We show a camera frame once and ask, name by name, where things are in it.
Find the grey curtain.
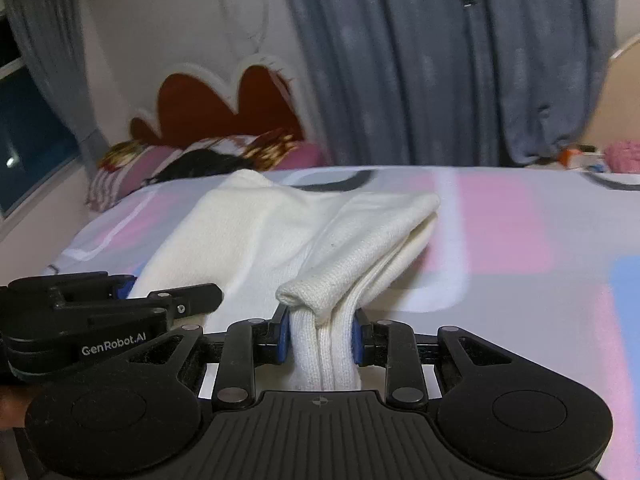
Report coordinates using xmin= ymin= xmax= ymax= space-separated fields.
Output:
xmin=274 ymin=0 xmax=617 ymax=169
xmin=2 ymin=0 xmax=109 ymax=175

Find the pink patterned pillow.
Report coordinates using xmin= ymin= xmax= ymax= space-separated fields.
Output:
xmin=181 ymin=129 xmax=325 ymax=172

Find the pink fluffy item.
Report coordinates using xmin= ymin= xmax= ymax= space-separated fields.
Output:
xmin=603 ymin=140 xmax=640 ymax=174

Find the red scalloped headboard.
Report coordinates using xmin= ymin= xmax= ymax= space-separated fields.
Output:
xmin=129 ymin=52 xmax=322 ymax=162

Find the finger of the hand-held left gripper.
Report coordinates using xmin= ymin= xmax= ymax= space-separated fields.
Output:
xmin=7 ymin=271 xmax=137 ymax=312
xmin=85 ymin=283 xmax=224 ymax=322

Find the orange and white box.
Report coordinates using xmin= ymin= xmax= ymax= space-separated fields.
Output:
xmin=559 ymin=144 xmax=607 ymax=172

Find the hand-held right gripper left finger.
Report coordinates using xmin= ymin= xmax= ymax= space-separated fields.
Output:
xmin=127 ymin=305 xmax=292 ymax=412

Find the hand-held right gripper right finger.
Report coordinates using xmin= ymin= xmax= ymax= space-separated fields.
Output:
xmin=351 ymin=309 xmax=507 ymax=410

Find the white knit garment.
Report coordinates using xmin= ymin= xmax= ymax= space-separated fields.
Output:
xmin=127 ymin=169 xmax=443 ymax=393

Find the striped patterned pillow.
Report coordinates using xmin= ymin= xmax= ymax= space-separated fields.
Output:
xmin=85 ymin=139 xmax=187 ymax=212

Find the pastel printed bed sheet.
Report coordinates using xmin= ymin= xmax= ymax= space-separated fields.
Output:
xmin=42 ymin=164 xmax=640 ymax=480

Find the black cloth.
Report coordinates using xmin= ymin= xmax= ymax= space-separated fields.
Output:
xmin=149 ymin=149 xmax=257 ymax=184

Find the window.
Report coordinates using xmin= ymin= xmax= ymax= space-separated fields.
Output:
xmin=0 ymin=24 xmax=85 ymax=220

